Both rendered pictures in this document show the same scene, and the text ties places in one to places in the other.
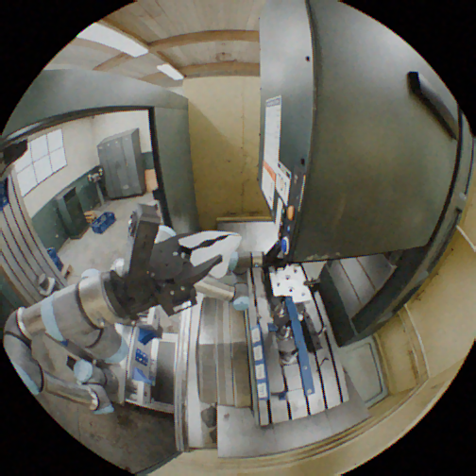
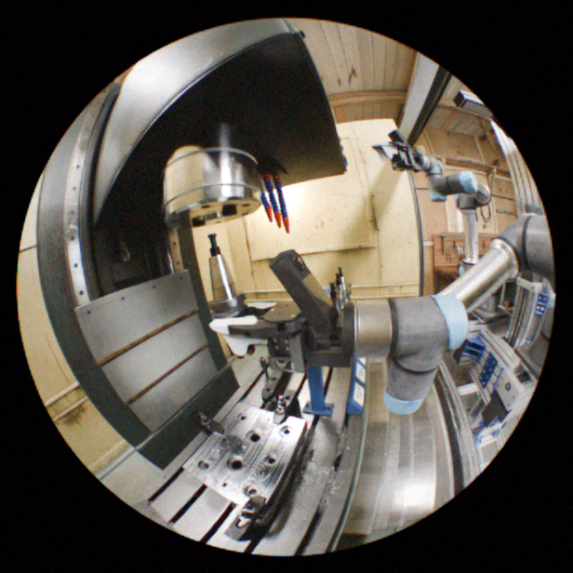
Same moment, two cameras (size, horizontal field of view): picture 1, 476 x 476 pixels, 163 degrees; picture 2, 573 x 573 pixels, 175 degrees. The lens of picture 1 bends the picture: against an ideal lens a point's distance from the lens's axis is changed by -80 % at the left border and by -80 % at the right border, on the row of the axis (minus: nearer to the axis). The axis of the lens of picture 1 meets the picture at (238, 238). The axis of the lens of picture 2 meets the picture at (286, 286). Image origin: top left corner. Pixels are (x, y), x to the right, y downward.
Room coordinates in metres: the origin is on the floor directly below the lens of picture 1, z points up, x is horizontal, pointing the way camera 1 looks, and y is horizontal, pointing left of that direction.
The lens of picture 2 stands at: (0.78, -0.08, 1.44)
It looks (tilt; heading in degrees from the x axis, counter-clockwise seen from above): 13 degrees down; 208
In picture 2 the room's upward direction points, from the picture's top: 9 degrees counter-clockwise
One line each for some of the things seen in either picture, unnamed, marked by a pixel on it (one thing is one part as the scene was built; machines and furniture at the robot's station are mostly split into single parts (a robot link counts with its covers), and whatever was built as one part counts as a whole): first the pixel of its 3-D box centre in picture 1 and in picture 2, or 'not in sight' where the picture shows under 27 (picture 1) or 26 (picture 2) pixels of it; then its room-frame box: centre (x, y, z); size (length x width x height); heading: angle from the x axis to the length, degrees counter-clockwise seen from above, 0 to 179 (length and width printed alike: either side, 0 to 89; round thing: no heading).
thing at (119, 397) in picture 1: (109, 382); (486, 312); (-0.08, 0.67, 1.01); 0.36 x 0.22 x 0.06; 94
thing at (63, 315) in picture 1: (71, 314); (431, 166); (0.05, 0.26, 1.71); 0.11 x 0.08 x 0.09; 123
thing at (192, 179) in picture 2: not in sight; (208, 181); (0.59, -0.29, 1.56); 0.16 x 0.16 x 0.12
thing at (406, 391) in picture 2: (239, 278); (408, 373); (0.55, -0.01, 1.22); 0.11 x 0.08 x 0.11; 2
